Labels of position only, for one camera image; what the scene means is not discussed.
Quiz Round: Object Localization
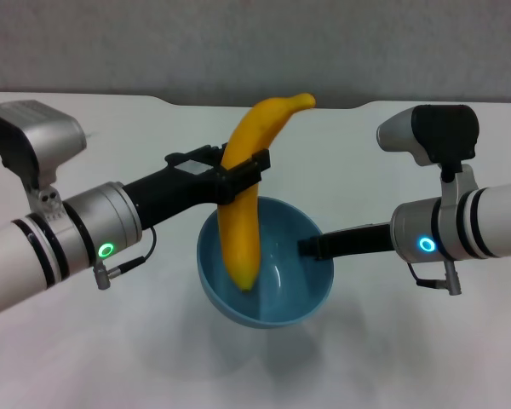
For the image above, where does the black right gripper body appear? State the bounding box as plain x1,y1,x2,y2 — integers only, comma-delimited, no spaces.
323,222,394,261

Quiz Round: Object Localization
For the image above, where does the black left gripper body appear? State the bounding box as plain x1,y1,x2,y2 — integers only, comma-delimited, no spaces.
122,157,223,232

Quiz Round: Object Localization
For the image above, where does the yellow banana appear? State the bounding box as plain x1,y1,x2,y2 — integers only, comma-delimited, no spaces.
217,92,317,293

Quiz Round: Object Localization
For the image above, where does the blue plastic bowl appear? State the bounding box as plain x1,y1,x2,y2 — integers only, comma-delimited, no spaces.
196,196,336,331

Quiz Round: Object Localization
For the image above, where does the right wrist cable with plug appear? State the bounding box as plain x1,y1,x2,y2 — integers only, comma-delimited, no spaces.
407,258,464,297

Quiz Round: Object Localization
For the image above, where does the wrist cable with plug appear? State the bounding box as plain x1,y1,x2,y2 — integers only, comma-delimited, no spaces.
92,225,158,291
407,258,464,297

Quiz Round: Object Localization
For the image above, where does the left wrist cable with plug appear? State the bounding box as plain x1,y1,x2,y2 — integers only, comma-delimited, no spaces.
92,225,158,291

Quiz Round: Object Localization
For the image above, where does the right camera mount bracket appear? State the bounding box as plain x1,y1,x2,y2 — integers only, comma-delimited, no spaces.
437,163,479,206

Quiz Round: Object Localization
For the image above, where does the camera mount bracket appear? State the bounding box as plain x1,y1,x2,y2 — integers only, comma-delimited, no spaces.
24,170,66,219
437,163,479,206

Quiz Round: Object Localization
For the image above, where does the left camera mount bracket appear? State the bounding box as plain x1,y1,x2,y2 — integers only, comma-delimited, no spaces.
24,170,66,219

